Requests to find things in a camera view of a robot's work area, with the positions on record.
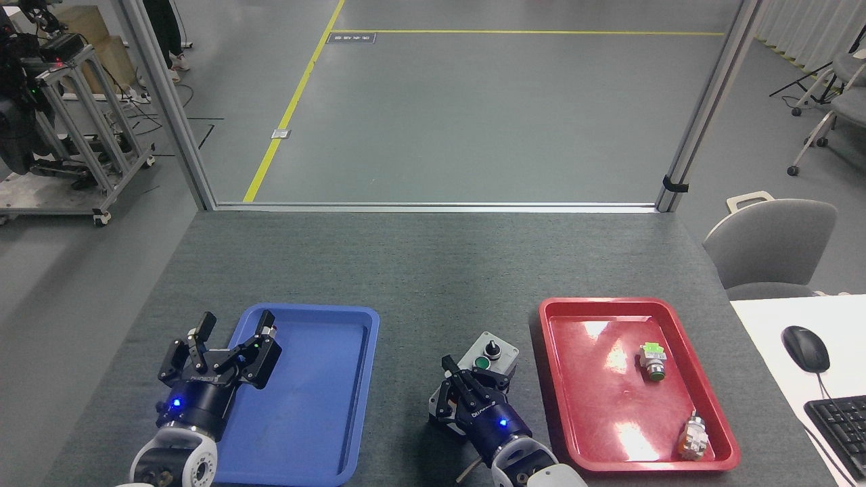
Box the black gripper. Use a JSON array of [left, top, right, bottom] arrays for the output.
[[156, 310, 283, 441], [435, 355, 532, 461]]

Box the grey three-button control box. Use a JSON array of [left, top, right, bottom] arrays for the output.
[[428, 331, 520, 442]]

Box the cardboard box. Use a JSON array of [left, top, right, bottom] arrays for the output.
[[54, 5, 137, 93]]

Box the blue plastic tray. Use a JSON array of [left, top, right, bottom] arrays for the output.
[[210, 302, 380, 487]]

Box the red plastic tray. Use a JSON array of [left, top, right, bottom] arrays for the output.
[[539, 297, 741, 473]]

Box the white desk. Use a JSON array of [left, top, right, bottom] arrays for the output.
[[729, 294, 866, 487]]

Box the black robot equipment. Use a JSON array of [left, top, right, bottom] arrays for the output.
[[0, 0, 68, 177]]

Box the person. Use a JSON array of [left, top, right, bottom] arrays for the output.
[[139, 0, 191, 85]]

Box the grey upholstered chair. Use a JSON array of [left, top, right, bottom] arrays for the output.
[[702, 198, 840, 300]]

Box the black computer mouse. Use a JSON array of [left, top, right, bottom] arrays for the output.
[[782, 325, 831, 373]]

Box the black keyboard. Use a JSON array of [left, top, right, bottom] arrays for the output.
[[804, 395, 866, 482]]

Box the grey office chair on castors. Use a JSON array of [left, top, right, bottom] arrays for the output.
[[787, 85, 866, 177], [792, 51, 866, 116]]

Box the black tripod stand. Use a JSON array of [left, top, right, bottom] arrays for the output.
[[769, 26, 866, 104]]

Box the white curtain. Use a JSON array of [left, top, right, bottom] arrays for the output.
[[754, 0, 866, 76]]

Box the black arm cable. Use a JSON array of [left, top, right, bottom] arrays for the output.
[[454, 456, 485, 485]]

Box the green push button switch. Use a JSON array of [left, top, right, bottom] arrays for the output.
[[639, 342, 668, 382]]

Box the silver aluminium table rail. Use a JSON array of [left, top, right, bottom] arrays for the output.
[[214, 201, 661, 214]]

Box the silver switch with orange block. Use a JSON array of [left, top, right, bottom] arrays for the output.
[[679, 410, 711, 461]]

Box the aluminium frame cart on wheels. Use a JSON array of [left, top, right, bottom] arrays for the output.
[[0, 34, 157, 227]]

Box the white handle frame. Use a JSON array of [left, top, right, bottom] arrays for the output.
[[726, 190, 776, 214]]

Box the black mouse cable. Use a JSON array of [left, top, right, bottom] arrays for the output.
[[802, 371, 861, 487]]

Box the silver aluminium post with clip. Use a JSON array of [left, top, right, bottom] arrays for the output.
[[656, 0, 765, 213]]

